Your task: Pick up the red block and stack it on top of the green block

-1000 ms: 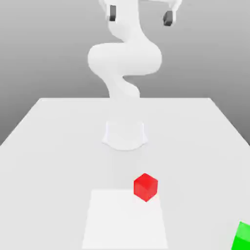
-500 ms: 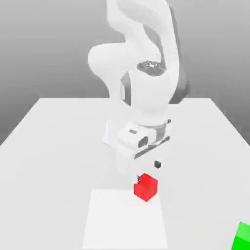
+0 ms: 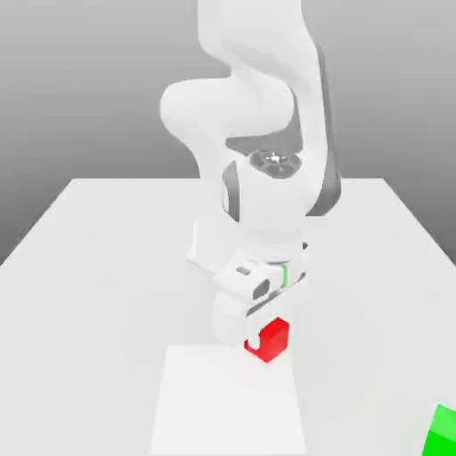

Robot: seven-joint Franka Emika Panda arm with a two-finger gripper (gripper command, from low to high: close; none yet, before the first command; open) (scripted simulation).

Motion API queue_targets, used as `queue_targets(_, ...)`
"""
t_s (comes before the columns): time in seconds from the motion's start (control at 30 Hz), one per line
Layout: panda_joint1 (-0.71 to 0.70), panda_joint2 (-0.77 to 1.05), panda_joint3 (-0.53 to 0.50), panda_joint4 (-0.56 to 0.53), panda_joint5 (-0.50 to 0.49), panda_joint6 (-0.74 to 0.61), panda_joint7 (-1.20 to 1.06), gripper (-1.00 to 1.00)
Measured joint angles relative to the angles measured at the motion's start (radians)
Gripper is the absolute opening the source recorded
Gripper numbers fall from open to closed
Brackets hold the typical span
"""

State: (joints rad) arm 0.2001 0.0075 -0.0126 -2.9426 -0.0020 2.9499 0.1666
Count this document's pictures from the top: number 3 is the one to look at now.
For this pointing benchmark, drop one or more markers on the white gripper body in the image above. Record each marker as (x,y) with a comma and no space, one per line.
(231,320)

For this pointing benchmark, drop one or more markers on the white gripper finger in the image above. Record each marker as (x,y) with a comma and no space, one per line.
(255,335)

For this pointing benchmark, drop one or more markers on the small red cube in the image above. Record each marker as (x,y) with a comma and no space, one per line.
(273,340)

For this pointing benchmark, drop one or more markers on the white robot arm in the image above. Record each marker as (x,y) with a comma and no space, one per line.
(263,199)

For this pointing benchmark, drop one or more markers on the small green cube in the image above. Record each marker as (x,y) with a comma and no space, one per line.
(442,433)

